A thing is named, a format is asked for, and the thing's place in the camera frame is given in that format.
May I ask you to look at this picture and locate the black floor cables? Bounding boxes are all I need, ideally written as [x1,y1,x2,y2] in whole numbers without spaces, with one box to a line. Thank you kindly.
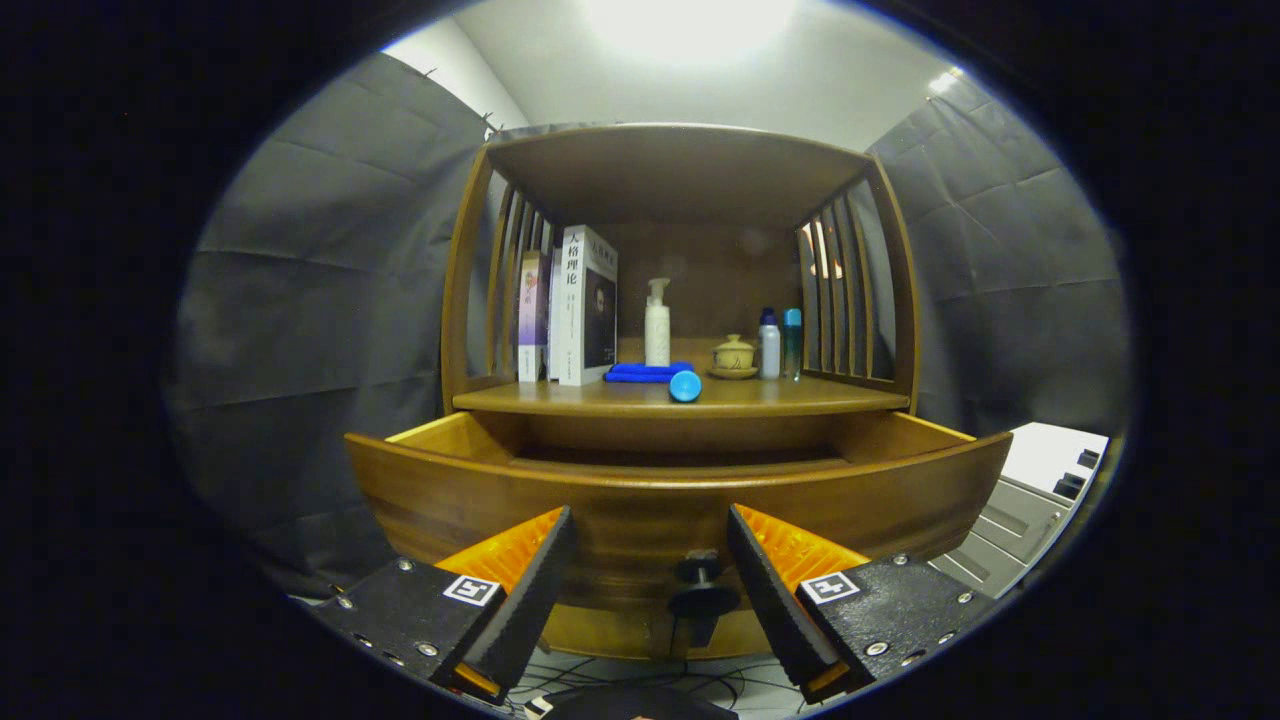
[510,650,801,720]

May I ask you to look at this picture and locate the white drawer unit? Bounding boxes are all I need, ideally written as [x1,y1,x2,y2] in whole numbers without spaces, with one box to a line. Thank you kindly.
[930,422,1111,599]

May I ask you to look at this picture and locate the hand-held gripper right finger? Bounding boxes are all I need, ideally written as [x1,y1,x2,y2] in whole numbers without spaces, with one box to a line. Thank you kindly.
[726,503,1001,706]

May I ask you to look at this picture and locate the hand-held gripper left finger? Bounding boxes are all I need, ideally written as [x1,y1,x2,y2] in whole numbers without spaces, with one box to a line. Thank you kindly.
[305,505,577,706]

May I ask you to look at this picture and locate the blue folded cloth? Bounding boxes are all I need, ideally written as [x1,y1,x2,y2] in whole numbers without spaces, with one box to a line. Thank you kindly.
[604,361,694,384]

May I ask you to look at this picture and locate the large white portrait book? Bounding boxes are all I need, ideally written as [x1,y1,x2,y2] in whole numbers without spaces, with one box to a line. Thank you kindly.
[556,225,619,387]

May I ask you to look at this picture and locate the white pump bottle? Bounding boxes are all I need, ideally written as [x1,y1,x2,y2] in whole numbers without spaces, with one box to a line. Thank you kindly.
[644,278,672,367]

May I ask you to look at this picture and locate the purple spine book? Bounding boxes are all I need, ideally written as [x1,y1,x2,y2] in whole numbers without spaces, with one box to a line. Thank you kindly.
[517,250,551,383]

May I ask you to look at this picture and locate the brown wooden drawer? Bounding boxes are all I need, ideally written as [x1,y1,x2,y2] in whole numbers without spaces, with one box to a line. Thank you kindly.
[345,410,1013,619]

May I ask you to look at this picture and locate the yellow lidded teacup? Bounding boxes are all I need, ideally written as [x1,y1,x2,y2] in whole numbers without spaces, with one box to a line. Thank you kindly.
[708,334,759,380]

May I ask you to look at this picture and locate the brown wooden cabinet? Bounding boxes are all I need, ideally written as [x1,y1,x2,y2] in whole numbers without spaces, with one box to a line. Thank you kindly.
[440,123,921,661]

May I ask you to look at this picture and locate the wooden countertop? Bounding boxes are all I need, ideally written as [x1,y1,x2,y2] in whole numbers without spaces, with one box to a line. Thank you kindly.
[452,365,911,419]

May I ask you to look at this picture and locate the wooden cabinet door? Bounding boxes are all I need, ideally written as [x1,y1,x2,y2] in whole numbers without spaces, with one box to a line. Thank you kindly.
[545,603,681,661]
[700,608,773,659]

